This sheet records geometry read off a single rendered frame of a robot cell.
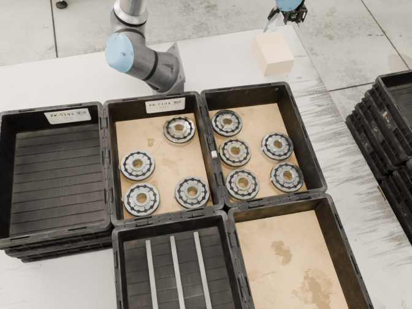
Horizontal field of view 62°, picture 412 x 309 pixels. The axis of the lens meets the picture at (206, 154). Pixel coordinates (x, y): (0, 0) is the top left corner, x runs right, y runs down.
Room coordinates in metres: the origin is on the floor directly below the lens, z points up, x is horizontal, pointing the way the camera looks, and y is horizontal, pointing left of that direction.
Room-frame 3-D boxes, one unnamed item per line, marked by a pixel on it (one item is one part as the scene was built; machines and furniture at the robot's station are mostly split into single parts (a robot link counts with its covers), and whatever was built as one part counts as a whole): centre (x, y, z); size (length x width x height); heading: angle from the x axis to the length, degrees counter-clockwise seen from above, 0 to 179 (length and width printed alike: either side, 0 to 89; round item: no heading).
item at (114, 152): (0.46, 0.13, 0.87); 0.40 x 0.30 x 0.11; 19
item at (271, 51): (1.10, -0.21, 0.74); 0.16 x 0.12 x 0.07; 24
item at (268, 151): (0.58, -0.22, 0.86); 0.10 x 0.10 x 0.01
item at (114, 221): (0.46, 0.13, 0.92); 0.40 x 0.30 x 0.02; 19
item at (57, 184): (0.36, 0.42, 0.87); 0.40 x 0.30 x 0.11; 19
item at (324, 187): (0.56, -0.15, 0.92); 0.40 x 0.30 x 0.02; 19
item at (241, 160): (0.54, -0.09, 0.86); 0.10 x 0.10 x 0.01
